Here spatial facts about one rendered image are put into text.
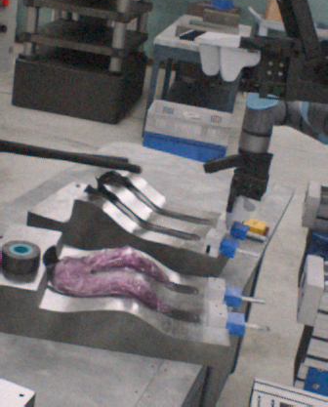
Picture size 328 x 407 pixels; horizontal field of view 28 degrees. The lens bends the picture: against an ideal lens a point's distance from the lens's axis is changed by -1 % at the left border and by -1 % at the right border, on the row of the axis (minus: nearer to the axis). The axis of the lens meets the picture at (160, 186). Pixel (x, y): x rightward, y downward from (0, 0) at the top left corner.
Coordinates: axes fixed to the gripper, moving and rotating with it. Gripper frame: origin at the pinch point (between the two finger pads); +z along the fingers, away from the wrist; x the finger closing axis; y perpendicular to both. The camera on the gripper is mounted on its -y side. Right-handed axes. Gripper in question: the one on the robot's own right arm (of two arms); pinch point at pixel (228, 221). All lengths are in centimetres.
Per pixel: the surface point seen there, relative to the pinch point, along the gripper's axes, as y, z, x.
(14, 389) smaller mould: -14, 4, -79
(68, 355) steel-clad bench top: -15, 11, -58
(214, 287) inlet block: 5.1, 2.9, -30.2
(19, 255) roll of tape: -30, -3, -53
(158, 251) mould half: -12.0, 5.0, -17.8
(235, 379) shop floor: 5, 91, 62
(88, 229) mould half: -30.6, 5.0, -17.8
